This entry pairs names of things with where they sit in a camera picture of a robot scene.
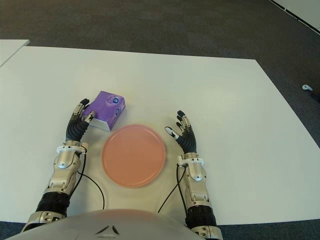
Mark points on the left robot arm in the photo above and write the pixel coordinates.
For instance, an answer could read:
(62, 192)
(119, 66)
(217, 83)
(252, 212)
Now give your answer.
(62, 170)

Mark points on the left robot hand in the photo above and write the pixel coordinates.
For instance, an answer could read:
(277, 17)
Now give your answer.
(75, 130)

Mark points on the silver robot torso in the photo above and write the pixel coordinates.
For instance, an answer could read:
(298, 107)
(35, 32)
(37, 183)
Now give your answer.
(105, 225)

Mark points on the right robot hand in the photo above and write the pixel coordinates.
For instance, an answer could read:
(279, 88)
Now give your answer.
(187, 140)

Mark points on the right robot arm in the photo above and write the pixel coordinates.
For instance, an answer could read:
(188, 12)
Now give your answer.
(197, 185)

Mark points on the pink round plate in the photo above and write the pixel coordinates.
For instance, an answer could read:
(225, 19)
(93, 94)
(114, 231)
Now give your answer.
(133, 155)

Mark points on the white neighbouring table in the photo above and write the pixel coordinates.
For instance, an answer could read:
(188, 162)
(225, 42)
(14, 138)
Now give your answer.
(10, 48)

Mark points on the purple tissue paper pack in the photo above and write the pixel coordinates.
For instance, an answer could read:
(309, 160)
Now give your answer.
(107, 105)

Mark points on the white handheld controller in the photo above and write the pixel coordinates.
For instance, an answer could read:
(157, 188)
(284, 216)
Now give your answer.
(307, 87)

